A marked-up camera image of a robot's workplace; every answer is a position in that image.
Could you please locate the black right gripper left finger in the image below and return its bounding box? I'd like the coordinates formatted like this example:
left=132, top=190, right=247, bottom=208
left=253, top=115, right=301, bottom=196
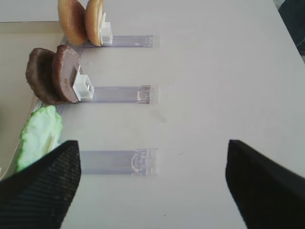
left=0, top=140, right=81, bottom=229

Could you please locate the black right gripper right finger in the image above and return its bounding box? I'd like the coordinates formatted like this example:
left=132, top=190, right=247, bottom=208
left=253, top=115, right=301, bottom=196
left=225, top=140, right=305, bottom=229

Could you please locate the green lettuce leaf in rack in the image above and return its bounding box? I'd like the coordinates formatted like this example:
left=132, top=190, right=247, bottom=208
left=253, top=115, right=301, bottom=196
left=16, top=105, right=63, bottom=172

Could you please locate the far brown meat patty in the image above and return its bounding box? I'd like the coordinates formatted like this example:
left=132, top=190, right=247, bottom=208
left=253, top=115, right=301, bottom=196
left=25, top=48, right=64, bottom=105

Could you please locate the brown meat patty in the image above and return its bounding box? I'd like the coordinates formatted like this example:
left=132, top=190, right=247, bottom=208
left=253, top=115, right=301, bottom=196
left=25, top=48, right=64, bottom=105
left=52, top=45, right=80, bottom=103

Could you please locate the near brown meat patty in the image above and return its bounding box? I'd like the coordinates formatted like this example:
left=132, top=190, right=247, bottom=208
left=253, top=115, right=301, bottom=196
left=52, top=45, right=80, bottom=103

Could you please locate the far bread bun slice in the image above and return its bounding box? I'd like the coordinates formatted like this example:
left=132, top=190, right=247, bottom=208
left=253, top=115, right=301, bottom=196
left=58, top=0, right=88, bottom=45

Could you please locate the bread bun slice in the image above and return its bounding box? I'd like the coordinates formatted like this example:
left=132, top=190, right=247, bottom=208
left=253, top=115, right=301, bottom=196
left=85, top=0, right=103, bottom=46
left=58, top=0, right=88, bottom=45

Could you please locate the near bread bun slice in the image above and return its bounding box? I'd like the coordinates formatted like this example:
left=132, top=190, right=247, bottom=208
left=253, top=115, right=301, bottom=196
left=85, top=0, right=103, bottom=46

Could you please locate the cream plastic tray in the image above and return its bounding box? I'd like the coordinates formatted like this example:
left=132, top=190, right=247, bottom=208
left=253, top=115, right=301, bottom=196
left=0, top=21, right=62, bottom=178

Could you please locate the white patty pusher block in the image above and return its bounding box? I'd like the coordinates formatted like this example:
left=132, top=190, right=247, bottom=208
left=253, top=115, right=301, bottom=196
left=72, top=73, right=94, bottom=101

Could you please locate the white bun pusher block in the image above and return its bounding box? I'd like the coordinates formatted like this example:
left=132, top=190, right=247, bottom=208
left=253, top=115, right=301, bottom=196
left=100, top=22, right=113, bottom=45

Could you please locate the clear lettuce rack rail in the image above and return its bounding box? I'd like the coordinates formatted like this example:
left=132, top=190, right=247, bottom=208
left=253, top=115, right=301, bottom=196
left=80, top=148, right=158, bottom=176

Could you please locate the clear patty rack rail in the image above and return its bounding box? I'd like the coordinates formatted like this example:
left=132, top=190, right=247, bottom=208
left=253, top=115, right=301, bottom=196
left=38, top=84, right=159, bottom=105

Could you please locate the clear bun rack rail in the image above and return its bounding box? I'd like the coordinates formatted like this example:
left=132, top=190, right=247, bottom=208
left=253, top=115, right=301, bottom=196
left=61, top=35, right=161, bottom=48

